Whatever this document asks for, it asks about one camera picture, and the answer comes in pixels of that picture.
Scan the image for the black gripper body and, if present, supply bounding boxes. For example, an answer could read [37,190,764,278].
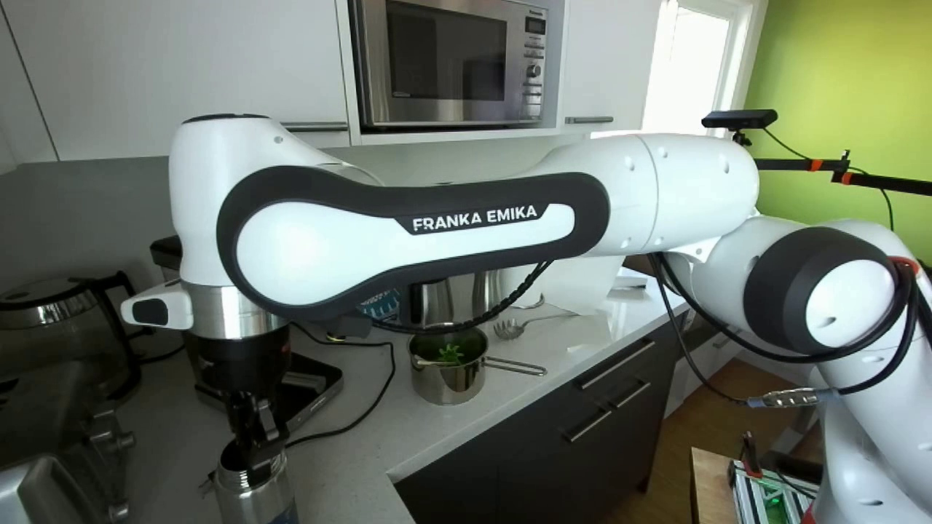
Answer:
[224,385,291,454]

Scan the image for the steel toaster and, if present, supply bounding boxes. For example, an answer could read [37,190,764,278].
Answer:
[0,358,141,524]

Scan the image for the black steel coffee maker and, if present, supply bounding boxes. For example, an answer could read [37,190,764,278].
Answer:
[148,231,346,436]

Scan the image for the steel canister black lid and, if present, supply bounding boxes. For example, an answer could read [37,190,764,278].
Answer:
[414,275,458,330]

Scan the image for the dark base cabinet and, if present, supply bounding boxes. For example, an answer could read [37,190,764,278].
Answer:
[390,308,694,524]

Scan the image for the white cabinet door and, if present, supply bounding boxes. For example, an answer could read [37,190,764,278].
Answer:
[0,0,355,166]
[561,0,665,133]

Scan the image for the built-in steel microwave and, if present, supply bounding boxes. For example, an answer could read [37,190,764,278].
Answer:
[346,0,569,136]

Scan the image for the green white box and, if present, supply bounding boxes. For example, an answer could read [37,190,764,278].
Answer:
[725,460,822,524]

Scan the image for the bright window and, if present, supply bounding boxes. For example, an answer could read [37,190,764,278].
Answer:
[642,0,773,136]

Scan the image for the black boom orange clamps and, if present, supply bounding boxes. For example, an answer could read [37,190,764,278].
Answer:
[752,144,932,198]

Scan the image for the black power cable with plug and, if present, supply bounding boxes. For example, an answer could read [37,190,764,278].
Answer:
[196,317,398,494]

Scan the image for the steel saucepan with handle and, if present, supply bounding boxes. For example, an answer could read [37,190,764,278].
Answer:
[404,323,551,407]

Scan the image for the glass kettle black handle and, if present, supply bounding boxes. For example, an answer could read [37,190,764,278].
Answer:
[0,269,158,401]

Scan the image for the steel drawer handle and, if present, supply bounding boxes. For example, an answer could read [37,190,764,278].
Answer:
[566,407,618,449]
[579,339,658,394]
[614,378,656,412]

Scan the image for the black bar camera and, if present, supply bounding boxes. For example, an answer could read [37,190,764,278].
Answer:
[698,106,781,133]

